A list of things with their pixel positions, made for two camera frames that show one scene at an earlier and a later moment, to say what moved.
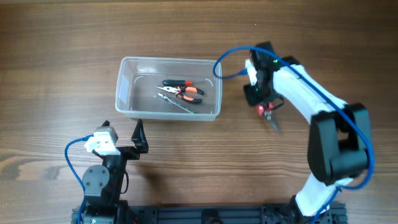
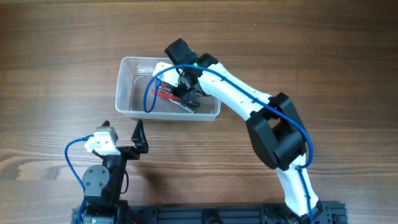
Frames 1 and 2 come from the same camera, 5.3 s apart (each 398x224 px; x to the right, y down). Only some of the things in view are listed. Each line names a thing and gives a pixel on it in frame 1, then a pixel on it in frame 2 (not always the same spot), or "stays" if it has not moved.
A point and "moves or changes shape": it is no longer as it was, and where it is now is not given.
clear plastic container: (168, 89) stays
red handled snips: (267, 112) moves or changes shape
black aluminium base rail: (255, 214) stays
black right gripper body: (257, 94) -> (181, 80)
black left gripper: (138, 137) stays
